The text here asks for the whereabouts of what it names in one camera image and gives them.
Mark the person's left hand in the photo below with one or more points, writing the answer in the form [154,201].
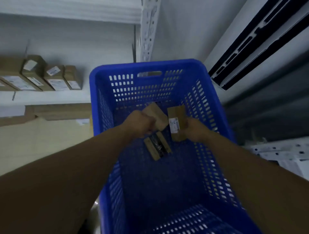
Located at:
[138,124]

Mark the person's left forearm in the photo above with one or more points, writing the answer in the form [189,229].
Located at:
[60,188]

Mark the person's right forearm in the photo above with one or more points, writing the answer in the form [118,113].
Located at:
[260,192]

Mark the flattened brown cardboard sheet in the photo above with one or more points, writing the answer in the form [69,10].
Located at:
[60,111]

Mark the white standing air conditioner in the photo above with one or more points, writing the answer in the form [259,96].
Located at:
[224,36]

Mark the white metal shelf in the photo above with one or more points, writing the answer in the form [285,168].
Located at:
[289,152]
[72,48]

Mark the torn brown cardboard sheet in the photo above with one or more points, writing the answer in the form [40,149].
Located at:
[14,120]

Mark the bottom-shelf brown parcels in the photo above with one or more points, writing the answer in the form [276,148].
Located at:
[3,86]

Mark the small white paper scrap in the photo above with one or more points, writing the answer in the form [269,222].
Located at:
[83,121]

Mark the brown box labelled 4004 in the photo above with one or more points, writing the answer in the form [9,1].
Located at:
[55,79]

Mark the long brown box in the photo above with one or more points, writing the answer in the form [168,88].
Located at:
[39,72]

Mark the brown parcel marked 1-3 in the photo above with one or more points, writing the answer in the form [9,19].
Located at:
[9,67]

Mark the blue plastic crate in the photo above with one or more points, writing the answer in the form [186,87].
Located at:
[157,192]

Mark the brown parcel with black tape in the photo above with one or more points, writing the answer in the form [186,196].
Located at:
[158,145]

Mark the person's right hand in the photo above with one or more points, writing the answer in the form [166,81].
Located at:
[196,132]

